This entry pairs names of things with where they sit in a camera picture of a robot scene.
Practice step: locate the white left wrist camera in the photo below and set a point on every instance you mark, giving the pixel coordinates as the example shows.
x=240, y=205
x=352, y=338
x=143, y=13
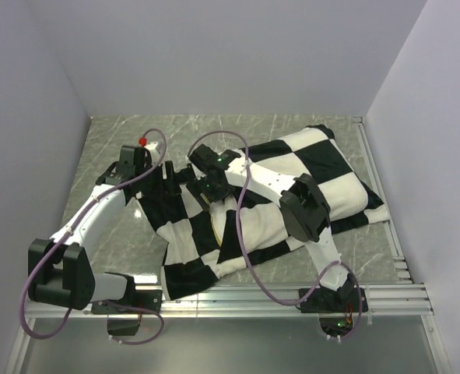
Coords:
x=152, y=150

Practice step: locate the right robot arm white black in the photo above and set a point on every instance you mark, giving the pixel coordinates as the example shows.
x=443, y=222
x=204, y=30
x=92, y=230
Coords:
x=304, y=209

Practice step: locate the white pillow with yellow edge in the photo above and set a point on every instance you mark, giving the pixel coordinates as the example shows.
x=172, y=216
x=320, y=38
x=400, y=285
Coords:
x=218, y=221

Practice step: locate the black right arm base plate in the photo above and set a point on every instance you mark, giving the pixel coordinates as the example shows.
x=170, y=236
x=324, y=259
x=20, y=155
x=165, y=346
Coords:
x=339, y=317

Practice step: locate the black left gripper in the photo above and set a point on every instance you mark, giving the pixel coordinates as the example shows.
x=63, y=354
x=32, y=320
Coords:
x=166, y=187

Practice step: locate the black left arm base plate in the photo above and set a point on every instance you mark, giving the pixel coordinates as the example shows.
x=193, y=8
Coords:
x=124, y=317

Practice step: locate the aluminium front rail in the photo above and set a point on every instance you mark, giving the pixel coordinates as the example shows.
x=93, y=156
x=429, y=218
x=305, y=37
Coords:
x=249, y=301

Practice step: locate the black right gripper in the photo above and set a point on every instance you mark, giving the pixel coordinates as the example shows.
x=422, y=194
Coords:
x=197, y=188

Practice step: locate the black white checkered pillowcase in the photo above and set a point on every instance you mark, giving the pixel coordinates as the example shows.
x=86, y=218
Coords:
x=193, y=261

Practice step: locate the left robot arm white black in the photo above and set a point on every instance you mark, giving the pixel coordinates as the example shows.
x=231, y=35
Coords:
x=59, y=268

